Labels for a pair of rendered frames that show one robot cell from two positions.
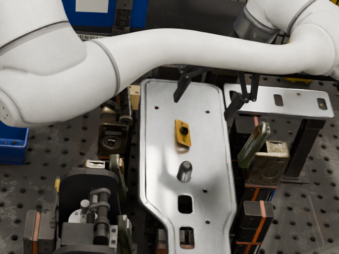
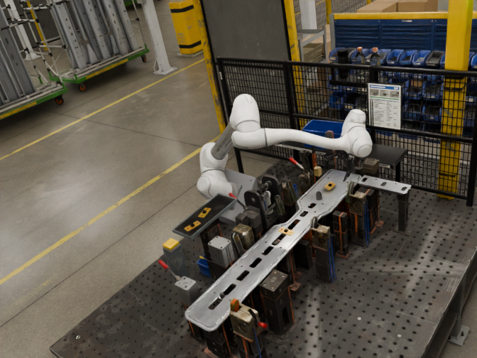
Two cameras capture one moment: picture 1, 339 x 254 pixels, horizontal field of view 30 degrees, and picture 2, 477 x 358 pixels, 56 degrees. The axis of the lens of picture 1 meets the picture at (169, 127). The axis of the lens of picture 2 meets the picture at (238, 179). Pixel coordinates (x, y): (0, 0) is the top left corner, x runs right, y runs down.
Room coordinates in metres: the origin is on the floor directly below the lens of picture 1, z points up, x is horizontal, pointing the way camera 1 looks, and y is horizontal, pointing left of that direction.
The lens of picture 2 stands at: (-0.67, -1.56, 2.49)
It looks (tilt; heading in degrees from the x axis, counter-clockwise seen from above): 30 degrees down; 55
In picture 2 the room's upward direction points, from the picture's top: 11 degrees counter-clockwise
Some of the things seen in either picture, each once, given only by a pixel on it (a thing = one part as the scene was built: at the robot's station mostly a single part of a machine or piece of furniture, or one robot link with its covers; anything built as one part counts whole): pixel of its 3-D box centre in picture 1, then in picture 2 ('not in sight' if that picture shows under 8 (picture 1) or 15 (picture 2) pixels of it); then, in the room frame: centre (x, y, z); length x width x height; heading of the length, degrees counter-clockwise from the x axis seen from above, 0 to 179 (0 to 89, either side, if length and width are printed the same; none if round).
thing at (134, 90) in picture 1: (126, 140); (319, 192); (1.11, 0.10, 0.88); 0.04 x 0.04 x 0.36; 10
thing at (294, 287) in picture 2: not in sight; (282, 263); (0.52, -0.13, 0.84); 0.17 x 0.06 x 0.29; 100
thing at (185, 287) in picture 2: not in sight; (193, 310); (-0.02, -0.05, 0.88); 0.11 x 0.10 x 0.36; 100
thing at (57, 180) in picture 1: (56, 197); not in sight; (0.73, 0.19, 1.09); 0.10 x 0.01 x 0.01; 10
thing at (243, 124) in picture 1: (239, 160); (365, 210); (1.16, -0.21, 0.84); 0.11 x 0.10 x 0.28; 100
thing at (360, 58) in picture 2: not in sight; (360, 62); (1.67, 0.18, 1.53); 0.06 x 0.06 x 0.20
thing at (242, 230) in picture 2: not in sight; (248, 256); (0.41, 0.01, 0.89); 0.13 x 0.11 x 0.38; 100
